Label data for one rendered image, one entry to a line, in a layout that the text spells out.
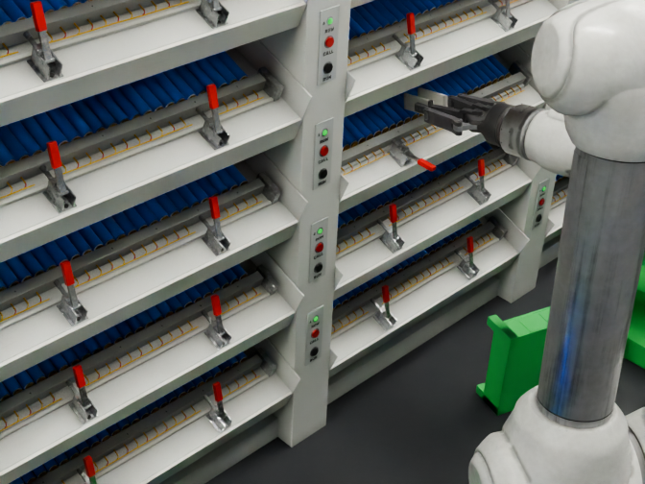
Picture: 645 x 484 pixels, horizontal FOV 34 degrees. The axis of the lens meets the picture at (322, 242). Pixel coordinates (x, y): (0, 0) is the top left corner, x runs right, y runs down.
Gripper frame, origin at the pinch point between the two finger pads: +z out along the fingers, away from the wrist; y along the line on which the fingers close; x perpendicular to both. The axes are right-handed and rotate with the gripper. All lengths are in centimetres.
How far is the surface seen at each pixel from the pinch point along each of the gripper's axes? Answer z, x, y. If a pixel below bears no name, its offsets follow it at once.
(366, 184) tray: -3.7, 8.8, 19.7
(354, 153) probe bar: -0.3, 4.0, 18.9
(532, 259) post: 3, 51, -40
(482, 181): 0.3, 22.5, -17.5
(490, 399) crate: -15, 61, -2
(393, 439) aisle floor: -8, 63, 19
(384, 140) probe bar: -0.3, 4.0, 11.4
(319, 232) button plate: -4.4, 13.3, 32.1
